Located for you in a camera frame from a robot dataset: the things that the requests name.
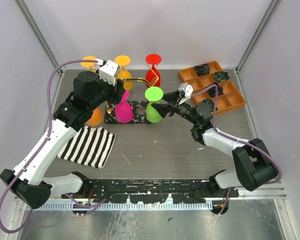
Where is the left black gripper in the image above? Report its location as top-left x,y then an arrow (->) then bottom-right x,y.
88,69 -> 126,112

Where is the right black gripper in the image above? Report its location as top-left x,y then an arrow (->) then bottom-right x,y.
151,89 -> 199,126

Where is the green plastic wine glass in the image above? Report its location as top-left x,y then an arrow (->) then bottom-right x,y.
144,86 -> 164,123

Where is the pink plastic wine glass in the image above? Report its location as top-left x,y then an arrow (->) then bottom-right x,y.
114,90 -> 134,124

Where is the red plastic wine glass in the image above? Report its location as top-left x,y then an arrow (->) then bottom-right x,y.
145,53 -> 162,87

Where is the gold wine glass rack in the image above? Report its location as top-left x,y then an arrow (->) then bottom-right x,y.
104,77 -> 152,124

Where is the orange plastic wine glass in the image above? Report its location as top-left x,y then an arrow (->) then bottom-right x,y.
86,108 -> 103,127

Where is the yellow plastic wine glass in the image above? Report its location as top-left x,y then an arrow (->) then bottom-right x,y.
80,56 -> 97,73

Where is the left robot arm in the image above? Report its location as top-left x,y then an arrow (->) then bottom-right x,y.
0,69 -> 124,209

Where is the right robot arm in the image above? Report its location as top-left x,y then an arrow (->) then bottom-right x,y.
152,90 -> 280,197

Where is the dark rose bottom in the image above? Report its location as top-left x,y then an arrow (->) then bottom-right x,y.
202,98 -> 215,109

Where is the dark red rose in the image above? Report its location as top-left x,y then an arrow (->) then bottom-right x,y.
207,83 -> 224,98

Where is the dark rose top left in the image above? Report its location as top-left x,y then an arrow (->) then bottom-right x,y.
193,63 -> 211,77

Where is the dark green rose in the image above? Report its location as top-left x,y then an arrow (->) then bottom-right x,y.
212,71 -> 230,83

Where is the black white striped cloth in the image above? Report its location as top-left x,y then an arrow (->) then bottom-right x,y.
57,126 -> 116,169

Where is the orange compartment tray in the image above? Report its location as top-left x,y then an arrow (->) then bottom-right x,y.
178,61 -> 246,115

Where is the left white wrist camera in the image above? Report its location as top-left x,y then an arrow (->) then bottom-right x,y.
96,58 -> 120,86

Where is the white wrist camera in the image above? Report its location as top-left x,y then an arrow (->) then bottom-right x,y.
96,58 -> 120,86
177,82 -> 194,105

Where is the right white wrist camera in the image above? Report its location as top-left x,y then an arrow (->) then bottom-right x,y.
177,82 -> 194,105

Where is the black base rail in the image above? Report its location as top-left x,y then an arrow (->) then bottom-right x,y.
69,178 -> 228,204

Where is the white slotted cable duct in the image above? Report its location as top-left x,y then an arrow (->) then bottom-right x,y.
36,200 -> 213,211

